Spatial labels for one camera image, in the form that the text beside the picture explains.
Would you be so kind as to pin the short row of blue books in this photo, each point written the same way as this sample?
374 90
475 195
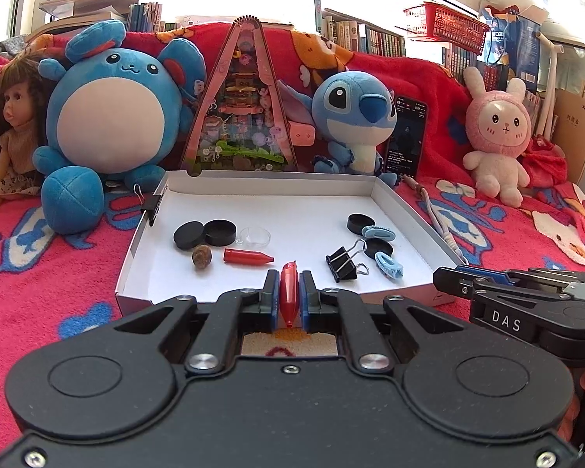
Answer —
144 17

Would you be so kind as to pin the light blue hair clip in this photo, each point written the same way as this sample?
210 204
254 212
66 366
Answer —
389 267

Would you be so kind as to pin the clear plastic dome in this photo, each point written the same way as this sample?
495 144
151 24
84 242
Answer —
253 239

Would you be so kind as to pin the long row of books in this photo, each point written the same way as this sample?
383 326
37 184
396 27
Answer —
365 34

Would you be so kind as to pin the red cartoon printed blanket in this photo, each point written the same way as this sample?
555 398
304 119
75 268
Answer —
29 273

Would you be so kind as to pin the red plastic basket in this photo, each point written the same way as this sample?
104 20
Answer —
448 24

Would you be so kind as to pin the brown acorn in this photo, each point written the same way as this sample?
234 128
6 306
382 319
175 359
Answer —
202 256

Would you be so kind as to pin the blue alien plush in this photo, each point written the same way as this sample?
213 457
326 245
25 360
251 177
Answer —
351 102

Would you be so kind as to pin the brown-haired doll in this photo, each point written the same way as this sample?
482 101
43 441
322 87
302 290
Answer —
14 107

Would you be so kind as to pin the small pink box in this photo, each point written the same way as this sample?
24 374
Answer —
303 135

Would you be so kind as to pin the white cardboard box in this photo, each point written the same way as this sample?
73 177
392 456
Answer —
297 204

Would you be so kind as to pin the brown cardboard box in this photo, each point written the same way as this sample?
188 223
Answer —
577 126

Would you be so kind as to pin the small black binder clip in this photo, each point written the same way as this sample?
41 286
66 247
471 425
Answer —
152 207

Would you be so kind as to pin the pink bunny plush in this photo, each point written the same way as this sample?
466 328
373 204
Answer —
497 122

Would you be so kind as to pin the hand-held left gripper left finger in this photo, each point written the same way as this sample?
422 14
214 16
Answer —
273 297

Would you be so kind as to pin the black smartphone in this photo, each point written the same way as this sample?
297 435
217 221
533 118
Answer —
407 136

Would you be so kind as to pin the round blue mouse plush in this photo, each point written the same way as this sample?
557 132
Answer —
112 122

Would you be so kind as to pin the stack of books and papers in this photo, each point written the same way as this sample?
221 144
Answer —
87 5

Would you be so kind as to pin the white pipe rack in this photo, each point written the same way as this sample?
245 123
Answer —
551 87

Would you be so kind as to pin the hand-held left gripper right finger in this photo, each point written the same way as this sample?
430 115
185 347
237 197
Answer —
304 297

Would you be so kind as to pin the blue paper bag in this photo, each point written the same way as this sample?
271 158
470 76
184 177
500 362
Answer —
516 48

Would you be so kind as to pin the red cloth bundle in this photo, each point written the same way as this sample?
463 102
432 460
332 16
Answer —
543 161

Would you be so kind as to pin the row of dark books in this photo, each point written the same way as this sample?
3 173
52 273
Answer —
468 64

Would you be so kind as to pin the red crayon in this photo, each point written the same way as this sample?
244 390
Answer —
246 257
289 292

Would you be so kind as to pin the hollow black round cap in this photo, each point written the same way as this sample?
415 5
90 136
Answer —
219 233

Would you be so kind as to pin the grey cloth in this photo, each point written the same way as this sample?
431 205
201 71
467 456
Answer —
12 45

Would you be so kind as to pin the large black binder clip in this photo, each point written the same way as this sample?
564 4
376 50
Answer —
343 261

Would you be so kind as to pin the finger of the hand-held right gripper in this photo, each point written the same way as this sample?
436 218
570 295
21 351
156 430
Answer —
487 274
451 282

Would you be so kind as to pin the triangular pink toy box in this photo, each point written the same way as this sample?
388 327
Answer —
239 107

